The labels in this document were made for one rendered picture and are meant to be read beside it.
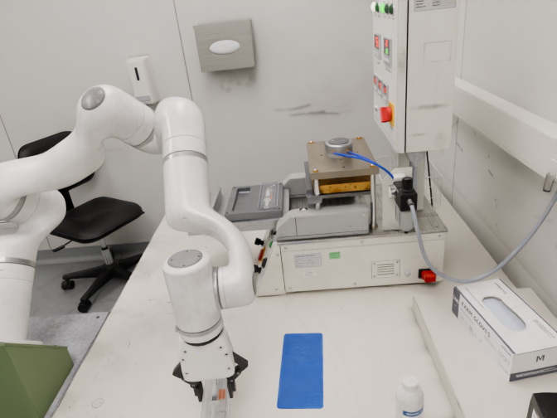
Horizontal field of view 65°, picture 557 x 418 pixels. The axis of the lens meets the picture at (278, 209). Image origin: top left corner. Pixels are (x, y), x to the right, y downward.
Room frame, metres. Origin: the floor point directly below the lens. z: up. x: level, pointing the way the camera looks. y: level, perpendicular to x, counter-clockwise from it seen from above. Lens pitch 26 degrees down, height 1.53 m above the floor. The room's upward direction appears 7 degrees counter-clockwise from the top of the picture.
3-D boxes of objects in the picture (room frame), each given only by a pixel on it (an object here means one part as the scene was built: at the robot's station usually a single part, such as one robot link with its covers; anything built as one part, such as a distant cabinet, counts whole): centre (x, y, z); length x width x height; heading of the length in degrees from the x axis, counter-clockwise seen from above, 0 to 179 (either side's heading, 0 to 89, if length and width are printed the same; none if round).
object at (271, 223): (1.23, 0.11, 0.97); 0.30 x 0.22 x 0.08; 86
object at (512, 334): (0.74, -0.46, 0.83); 0.23 x 0.12 x 0.07; 6
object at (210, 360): (0.66, 0.17, 0.93); 0.10 x 0.08 x 0.11; 90
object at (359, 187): (1.20, -0.19, 1.07); 0.22 x 0.17 x 0.10; 176
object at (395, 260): (1.19, -0.18, 0.84); 0.53 x 0.37 x 0.17; 86
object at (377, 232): (1.20, -0.23, 0.93); 0.46 x 0.35 x 0.01; 86
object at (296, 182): (1.35, -0.13, 0.96); 0.25 x 0.05 x 0.07; 86
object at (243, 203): (1.22, 0.07, 0.98); 0.20 x 0.17 x 0.03; 176
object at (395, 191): (0.97, -0.30, 1.05); 0.15 x 0.05 x 0.15; 176
